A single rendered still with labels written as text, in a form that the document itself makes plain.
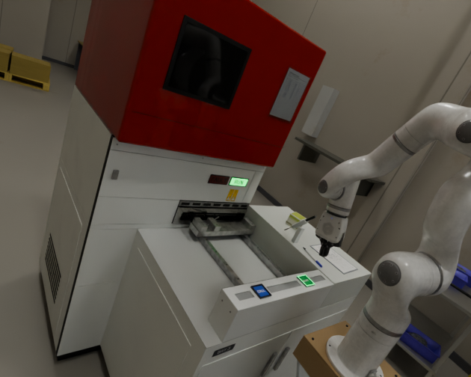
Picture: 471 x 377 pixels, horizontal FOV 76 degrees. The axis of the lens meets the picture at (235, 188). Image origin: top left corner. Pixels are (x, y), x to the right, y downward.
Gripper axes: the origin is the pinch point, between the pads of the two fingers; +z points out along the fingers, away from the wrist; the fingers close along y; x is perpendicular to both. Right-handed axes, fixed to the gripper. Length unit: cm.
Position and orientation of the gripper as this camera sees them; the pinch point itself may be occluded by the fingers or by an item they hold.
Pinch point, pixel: (324, 250)
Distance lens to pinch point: 123.3
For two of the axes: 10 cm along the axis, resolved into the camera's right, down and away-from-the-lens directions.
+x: 7.4, 0.6, 6.6
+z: -2.5, 9.5, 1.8
